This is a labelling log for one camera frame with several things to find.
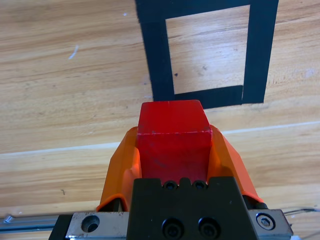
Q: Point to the red wooden cube block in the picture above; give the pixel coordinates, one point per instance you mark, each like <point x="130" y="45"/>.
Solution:
<point x="172" y="140"/>

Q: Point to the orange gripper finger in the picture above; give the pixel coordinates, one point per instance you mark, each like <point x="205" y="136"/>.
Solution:
<point x="230" y="160"/>
<point x="120" y="162"/>

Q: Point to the black tape square outline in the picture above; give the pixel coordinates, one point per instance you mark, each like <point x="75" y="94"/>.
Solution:
<point x="160" y="62"/>

